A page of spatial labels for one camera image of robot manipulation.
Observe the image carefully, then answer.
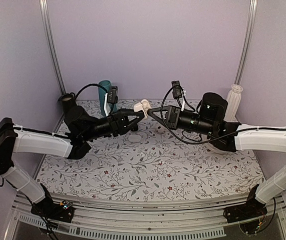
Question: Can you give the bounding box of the teal tapered vase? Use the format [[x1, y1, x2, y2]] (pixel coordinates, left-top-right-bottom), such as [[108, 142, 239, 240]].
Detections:
[[98, 79, 118, 117]]

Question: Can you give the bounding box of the white round earbud case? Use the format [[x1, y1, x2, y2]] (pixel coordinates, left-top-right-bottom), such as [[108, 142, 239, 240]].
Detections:
[[133, 99, 152, 114]]

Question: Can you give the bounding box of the left metal frame post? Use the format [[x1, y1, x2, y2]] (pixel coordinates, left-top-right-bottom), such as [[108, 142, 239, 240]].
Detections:
[[39, 0, 66, 94]]

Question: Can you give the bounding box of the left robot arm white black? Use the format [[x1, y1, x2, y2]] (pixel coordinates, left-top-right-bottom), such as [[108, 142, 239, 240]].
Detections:
[[0, 105, 145, 217]]

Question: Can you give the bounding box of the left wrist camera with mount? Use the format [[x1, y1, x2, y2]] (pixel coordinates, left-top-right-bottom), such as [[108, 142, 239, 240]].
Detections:
[[103, 85, 118, 117]]

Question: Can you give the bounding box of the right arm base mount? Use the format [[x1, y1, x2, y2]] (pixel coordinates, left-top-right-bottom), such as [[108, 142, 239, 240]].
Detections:
[[223, 184, 267, 223]]

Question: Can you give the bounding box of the metal frame post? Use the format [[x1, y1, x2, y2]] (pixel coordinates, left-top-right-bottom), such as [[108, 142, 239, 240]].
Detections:
[[234, 0, 258, 85], [39, 0, 66, 94]]

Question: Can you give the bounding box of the white ribbed vase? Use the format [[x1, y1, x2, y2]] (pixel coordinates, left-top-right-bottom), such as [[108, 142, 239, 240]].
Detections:
[[224, 84, 243, 122]]

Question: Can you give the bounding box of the white flat earbud case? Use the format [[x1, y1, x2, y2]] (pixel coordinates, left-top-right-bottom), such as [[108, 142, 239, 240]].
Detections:
[[128, 135, 142, 143]]

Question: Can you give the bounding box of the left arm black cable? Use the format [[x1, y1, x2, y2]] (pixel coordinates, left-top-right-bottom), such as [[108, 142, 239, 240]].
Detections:
[[74, 83, 108, 101]]

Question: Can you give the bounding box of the black earbud case left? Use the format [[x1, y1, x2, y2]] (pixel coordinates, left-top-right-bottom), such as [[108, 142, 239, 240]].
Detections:
[[131, 125, 138, 132]]

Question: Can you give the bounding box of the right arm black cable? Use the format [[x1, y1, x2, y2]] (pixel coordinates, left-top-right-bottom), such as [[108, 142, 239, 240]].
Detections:
[[161, 87, 286, 144]]

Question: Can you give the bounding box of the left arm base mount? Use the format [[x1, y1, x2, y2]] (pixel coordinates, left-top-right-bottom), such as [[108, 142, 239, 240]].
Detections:
[[31, 184, 75, 223]]

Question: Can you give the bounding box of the right metal frame post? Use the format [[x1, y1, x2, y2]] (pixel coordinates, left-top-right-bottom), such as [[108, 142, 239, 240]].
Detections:
[[234, 0, 258, 85]]

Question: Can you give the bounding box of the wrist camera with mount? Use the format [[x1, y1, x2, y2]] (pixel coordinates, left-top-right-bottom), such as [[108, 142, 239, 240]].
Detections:
[[103, 85, 118, 117], [171, 80, 186, 111]]

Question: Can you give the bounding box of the metal front rail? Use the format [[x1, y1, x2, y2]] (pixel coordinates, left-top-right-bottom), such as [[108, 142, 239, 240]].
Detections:
[[5, 192, 286, 240]]

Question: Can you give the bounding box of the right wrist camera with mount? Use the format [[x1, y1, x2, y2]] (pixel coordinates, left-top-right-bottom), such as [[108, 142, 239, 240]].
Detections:
[[171, 80, 186, 111]]

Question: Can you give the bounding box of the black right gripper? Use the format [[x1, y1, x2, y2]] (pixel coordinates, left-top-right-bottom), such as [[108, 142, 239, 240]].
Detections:
[[147, 105, 215, 137]]

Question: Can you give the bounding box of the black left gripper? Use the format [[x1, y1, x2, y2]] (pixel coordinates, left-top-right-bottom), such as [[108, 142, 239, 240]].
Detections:
[[82, 108, 145, 142]]

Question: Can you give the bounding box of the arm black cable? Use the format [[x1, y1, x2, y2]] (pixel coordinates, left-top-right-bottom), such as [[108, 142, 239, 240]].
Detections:
[[161, 87, 286, 144], [74, 83, 108, 101]]

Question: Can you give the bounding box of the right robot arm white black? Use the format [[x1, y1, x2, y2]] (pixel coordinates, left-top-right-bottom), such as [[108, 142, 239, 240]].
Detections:
[[147, 92, 286, 218]]

